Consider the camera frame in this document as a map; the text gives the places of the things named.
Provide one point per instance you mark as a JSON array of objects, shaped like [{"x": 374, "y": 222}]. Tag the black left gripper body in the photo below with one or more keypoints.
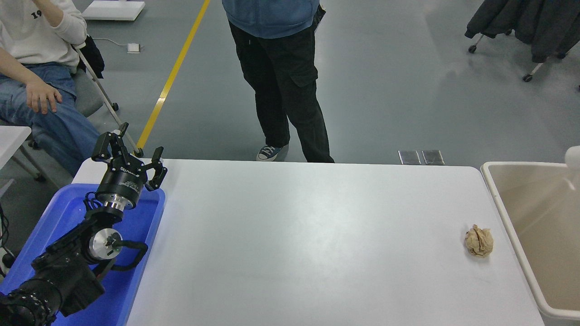
[{"x": 121, "y": 181}]

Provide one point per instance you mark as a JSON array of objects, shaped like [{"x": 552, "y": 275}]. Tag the white paper cup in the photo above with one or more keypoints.
[{"x": 573, "y": 156}]

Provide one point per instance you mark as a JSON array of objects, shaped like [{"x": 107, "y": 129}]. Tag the person's right forearm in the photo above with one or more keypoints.
[{"x": 16, "y": 68}]

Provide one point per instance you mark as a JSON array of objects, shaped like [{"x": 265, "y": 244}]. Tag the person's left forearm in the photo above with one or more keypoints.
[{"x": 47, "y": 11}]

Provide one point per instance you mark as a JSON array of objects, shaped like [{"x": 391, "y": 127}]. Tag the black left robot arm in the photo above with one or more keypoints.
[{"x": 63, "y": 276}]

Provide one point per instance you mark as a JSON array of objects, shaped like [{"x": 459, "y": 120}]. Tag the person's right hand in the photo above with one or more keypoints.
[{"x": 41, "y": 95}]

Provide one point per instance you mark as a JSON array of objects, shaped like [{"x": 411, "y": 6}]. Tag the grey folding chair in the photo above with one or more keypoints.
[{"x": 86, "y": 95}]

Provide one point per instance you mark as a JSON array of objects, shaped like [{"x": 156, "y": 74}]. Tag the blue plastic tray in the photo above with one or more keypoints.
[{"x": 68, "y": 213}]

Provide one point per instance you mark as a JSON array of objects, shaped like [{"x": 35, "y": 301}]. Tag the black garment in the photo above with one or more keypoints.
[{"x": 93, "y": 56}]

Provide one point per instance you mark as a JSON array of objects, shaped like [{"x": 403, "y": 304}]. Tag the small white table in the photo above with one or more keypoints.
[{"x": 11, "y": 138}]

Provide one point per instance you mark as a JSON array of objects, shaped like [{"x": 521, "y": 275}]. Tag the person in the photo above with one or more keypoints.
[
  {"x": 31, "y": 40},
  {"x": 281, "y": 81}
]

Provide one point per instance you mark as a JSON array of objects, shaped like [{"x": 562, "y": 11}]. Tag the flat white board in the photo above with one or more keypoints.
[{"x": 113, "y": 9}]

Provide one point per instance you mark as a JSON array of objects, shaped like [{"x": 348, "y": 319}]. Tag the metal floor plate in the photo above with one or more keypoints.
[
  {"x": 432, "y": 157},
  {"x": 409, "y": 157}
]

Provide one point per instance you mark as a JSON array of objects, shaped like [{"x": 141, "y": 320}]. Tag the crumpled tan paper ball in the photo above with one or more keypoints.
[{"x": 479, "y": 241}]

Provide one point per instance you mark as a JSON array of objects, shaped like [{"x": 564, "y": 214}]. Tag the large pale plastic bin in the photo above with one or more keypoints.
[{"x": 543, "y": 226}]

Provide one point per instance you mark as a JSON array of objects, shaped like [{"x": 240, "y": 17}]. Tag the wheeled garment rack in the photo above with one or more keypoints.
[{"x": 534, "y": 70}]

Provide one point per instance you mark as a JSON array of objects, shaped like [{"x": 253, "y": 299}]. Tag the dark hanging jackets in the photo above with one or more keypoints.
[{"x": 530, "y": 20}]

